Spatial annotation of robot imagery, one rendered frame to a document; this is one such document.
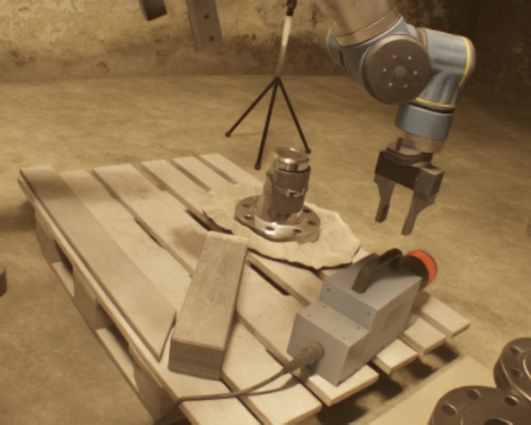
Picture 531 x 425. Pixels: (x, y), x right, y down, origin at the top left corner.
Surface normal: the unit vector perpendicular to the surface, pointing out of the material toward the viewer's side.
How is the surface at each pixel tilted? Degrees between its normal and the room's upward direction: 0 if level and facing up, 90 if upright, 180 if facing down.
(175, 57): 90
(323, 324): 0
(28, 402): 0
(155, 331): 0
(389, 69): 90
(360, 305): 90
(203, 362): 90
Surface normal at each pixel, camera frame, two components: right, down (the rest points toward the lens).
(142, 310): 0.16, -0.89
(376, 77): -0.03, 0.48
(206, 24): 0.55, 0.47
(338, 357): -0.66, 0.22
